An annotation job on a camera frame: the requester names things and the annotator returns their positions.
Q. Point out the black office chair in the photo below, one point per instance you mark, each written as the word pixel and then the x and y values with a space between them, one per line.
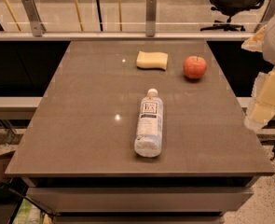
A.
pixel 230 8

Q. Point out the grey table drawer base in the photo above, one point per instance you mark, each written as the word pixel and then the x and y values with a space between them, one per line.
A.
pixel 159 202

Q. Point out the green white package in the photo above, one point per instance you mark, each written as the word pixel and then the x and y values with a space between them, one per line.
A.
pixel 28 214

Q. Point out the red apple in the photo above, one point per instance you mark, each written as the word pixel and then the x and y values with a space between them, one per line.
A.
pixel 194 67

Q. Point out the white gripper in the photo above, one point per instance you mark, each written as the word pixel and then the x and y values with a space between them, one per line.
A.
pixel 263 91

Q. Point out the yellow sponge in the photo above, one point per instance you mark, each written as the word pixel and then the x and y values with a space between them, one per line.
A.
pixel 150 60

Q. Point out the grey metal railing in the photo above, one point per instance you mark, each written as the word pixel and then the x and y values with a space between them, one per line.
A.
pixel 121 19

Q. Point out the blue plastic water bottle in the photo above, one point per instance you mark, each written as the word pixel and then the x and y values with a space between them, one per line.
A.
pixel 148 140

